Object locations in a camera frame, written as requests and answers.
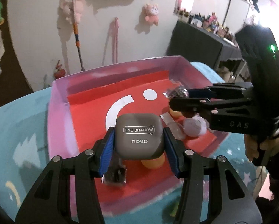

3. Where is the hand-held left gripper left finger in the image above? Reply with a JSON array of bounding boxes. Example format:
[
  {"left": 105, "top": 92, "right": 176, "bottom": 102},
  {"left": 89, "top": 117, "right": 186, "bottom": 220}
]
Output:
[{"left": 15, "top": 126, "right": 117, "bottom": 224}]

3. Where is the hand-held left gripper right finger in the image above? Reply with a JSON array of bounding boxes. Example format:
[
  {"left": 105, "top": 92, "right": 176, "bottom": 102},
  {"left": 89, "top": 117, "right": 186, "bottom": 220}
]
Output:
[{"left": 163, "top": 126, "right": 262, "bottom": 224}]

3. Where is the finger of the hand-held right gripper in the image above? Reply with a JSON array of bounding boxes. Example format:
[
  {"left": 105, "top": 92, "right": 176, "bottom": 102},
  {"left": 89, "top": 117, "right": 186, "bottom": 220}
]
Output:
[
  {"left": 169, "top": 96, "right": 249, "bottom": 119},
  {"left": 188, "top": 82, "right": 253, "bottom": 98}
]

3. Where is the small orange sponge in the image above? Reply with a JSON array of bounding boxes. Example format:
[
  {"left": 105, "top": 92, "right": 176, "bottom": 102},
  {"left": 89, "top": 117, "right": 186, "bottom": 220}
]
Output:
[{"left": 169, "top": 108, "right": 184, "bottom": 118}]

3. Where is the glitter bottle with red cap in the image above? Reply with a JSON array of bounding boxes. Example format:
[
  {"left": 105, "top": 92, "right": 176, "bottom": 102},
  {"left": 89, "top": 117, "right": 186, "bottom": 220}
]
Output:
[{"left": 163, "top": 86, "right": 189, "bottom": 98}]

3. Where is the large orange sponge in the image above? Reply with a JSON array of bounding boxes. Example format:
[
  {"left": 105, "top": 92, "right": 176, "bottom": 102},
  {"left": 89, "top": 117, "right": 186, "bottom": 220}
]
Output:
[{"left": 141, "top": 154, "right": 165, "bottom": 169}]

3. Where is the clear cosmetic tube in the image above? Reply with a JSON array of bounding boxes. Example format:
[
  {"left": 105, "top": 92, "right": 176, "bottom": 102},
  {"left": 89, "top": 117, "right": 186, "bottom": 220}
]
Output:
[{"left": 160, "top": 113, "right": 185, "bottom": 140}]

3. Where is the grey eye shadow case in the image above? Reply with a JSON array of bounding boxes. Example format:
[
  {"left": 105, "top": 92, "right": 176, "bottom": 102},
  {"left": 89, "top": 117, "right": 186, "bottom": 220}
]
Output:
[{"left": 115, "top": 113, "right": 165, "bottom": 161}]

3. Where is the pink translucent plastic tray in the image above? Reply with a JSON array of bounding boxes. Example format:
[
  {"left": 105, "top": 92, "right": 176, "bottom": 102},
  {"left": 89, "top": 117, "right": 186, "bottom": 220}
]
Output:
[{"left": 47, "top": 55, "right": 231, "bottom": 217}]

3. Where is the person's right hand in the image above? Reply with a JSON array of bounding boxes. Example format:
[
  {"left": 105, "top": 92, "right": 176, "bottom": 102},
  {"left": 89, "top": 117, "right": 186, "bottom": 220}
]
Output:
[{"left": 244, "top": 131, "right": 279, "bottom": 162}]

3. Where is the white round case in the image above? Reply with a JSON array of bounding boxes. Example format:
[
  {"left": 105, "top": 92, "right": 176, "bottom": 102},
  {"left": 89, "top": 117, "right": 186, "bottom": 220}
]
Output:
[{"left": 184, "top": 118, "right": 209, "bottom": 137}]

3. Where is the red printed paper liner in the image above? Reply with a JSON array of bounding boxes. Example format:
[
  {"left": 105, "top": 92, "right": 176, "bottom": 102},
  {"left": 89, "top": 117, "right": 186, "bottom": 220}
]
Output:
[{"left": 67, "top": 71, "right": 220, "bottom": 199}]

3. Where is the table with dark cloth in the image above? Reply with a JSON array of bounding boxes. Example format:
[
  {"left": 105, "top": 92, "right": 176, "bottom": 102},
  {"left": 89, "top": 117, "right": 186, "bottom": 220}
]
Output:
[{"left": 166, "top": 20, "right": 247, "bottom": 80}]

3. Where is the pink pig plush toy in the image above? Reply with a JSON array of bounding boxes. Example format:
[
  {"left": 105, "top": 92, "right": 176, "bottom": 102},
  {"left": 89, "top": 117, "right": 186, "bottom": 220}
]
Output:
[{"left": 142, "top": 3, "right": 159, "bottom": 26}]

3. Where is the red fire extinguisher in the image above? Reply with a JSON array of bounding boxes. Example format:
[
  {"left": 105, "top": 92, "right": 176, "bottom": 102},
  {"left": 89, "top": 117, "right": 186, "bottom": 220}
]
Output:
[{"left": 54, "top": 60, "right": 66, "bottom": 80}]

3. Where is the dark brown door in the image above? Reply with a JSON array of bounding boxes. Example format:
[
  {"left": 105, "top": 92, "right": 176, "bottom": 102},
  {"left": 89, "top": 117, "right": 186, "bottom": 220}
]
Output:
[{"left": 0, "top": 0, "right": 35, "bottom": 112}]

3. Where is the pale pink plush toy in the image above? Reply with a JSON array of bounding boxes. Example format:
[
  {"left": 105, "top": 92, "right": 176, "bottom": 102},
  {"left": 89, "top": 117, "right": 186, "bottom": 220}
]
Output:
[{"left": 59, "top": 0, "right": 84, "bottom": 25}]

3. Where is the standing mirror frame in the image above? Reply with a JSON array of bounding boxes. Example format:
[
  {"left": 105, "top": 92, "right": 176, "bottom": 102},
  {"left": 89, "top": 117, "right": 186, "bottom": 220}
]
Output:
[{"left": 223, "top": 0, "right": 261, "bottom": 26}]

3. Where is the pink hanging strap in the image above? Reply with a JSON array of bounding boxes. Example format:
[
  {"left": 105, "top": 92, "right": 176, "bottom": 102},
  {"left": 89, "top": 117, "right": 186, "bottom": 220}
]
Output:
[{"left": 102, "top": 17, "right": 120, "bottom": 66}]

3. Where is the broom with orange handle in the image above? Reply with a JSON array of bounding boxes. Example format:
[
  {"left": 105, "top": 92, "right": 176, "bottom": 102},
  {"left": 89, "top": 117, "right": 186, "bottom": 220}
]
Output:
[{"left": 71, "top": 0, "right": 86, "bottom": 71}]

